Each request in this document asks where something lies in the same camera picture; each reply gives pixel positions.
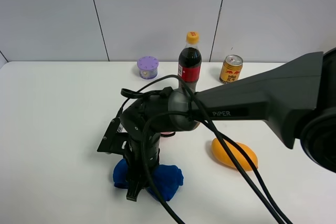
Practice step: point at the cola bottle yellow cap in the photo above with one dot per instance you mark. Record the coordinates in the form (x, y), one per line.
(190, 61)

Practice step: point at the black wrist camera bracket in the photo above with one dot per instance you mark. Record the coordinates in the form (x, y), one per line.
(114, 140)

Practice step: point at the purple lidded small jar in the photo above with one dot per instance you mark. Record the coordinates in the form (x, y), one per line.
(148, 67)

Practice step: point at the pink square plastic plate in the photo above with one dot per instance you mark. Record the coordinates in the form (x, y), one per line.
(167, 134)

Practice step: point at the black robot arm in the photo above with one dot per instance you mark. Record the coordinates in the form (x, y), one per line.
(296, 100)

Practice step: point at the gold energy drink can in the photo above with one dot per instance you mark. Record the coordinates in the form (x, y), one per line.
(231, 69)

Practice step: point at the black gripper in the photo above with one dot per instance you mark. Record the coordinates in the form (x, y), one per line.
(142, 157)

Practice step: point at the yellow mango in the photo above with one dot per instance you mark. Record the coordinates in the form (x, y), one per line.
(221, 155)

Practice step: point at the blue cloth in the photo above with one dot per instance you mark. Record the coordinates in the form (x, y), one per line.
(167, 178)

